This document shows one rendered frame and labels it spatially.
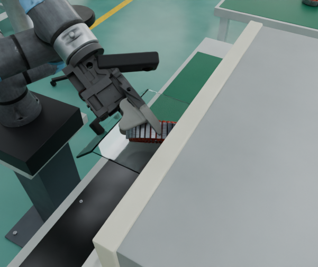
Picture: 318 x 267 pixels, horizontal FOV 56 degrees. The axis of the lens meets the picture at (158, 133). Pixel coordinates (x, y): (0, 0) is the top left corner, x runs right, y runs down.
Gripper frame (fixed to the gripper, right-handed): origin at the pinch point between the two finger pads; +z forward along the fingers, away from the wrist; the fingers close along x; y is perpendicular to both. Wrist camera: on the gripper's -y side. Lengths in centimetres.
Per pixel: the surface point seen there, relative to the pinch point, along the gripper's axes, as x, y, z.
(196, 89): -68, -33, -4
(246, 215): 30.6, 2.4, 10.0
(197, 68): -77, -43, -12
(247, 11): -109, -101, -23
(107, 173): -41.7, 15.3, 0.8
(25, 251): -31, 44, 4
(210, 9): -271, -172, -72
